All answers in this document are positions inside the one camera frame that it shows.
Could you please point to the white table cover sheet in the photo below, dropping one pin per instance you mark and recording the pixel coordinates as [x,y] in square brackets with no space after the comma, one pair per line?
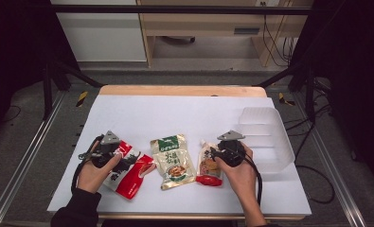
[175,116]

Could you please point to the wooden desk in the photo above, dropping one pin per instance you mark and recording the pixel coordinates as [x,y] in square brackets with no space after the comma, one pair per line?
[206,23]

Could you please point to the person's left hand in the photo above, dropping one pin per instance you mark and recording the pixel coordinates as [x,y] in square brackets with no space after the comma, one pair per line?
[90,178]

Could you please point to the red and white sauce packet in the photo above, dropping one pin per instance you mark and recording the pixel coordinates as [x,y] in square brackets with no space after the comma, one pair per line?
[132,183]

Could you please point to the round floor device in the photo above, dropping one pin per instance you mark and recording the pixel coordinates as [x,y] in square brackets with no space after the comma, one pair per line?
[178,39]

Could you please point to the translucent plastic box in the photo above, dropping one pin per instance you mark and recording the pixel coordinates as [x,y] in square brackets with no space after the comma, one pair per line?
[270,142]

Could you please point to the beige and green food packet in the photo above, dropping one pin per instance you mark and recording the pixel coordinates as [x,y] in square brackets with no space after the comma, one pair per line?
[175,160]

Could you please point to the aluminium floor rail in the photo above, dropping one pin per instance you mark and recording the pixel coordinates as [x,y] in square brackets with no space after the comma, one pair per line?
[23,157]
[333,164]

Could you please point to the black metal stand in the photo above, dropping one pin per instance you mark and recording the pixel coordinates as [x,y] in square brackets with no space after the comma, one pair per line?
[310,94]
[47,94]

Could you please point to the yellow and black tape marker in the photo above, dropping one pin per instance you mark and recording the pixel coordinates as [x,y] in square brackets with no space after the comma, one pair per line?
[284,100]
[82,98]

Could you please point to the person's right hand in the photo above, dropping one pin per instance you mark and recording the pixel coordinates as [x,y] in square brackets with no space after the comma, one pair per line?
[241,179]

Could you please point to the black curtain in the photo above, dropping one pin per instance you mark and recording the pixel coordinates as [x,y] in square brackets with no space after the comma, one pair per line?
[355,78]
[14,47]

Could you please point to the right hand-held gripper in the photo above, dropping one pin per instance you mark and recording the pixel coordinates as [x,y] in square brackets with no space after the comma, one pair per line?
[233,153]

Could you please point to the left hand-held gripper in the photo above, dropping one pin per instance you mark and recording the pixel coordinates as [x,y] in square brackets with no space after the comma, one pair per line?
[107,148]

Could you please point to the black metal crossbar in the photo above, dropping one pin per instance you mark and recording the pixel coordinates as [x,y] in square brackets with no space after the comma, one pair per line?
[175,9]

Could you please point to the white cabinet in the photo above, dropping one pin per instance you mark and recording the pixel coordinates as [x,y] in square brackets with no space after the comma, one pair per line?
[105,34]

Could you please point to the spout pouch with red cap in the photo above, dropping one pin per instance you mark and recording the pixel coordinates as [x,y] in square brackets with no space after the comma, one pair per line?
[208,171]

